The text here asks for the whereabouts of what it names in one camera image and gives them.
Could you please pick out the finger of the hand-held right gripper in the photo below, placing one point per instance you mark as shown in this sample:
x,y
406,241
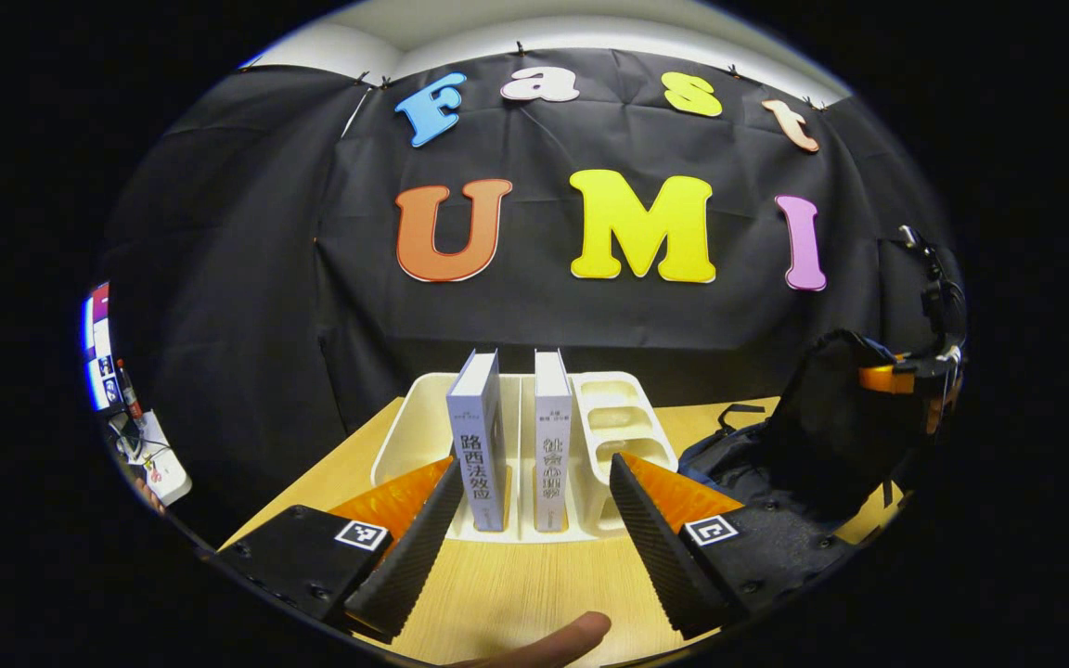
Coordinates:
x,y
882,378

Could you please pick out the black backdrop cloth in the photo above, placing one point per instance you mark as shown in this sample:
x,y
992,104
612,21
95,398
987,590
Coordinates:
x,y
516,315

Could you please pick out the white plastic bookshelf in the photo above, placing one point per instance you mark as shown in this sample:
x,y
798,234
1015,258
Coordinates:
x,y
623,417

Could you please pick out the white cover book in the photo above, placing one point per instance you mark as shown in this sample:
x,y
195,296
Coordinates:
x,y
553,408

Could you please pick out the grey-blue cover book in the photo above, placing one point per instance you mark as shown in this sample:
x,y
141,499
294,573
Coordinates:
x,y
479,436

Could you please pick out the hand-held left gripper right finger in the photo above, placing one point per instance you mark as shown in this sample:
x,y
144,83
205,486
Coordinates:
x,y
660,557

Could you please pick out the white side table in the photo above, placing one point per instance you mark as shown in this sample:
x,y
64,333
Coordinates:
x,y
173,473

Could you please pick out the blue schoolbag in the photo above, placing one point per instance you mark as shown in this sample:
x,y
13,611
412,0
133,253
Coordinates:
x,y
822,436

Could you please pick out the computer monitor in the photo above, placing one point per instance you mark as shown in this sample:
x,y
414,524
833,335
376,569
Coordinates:
x,y
98,371

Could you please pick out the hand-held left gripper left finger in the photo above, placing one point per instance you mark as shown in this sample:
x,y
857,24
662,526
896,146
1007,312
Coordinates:
x,y
414,557

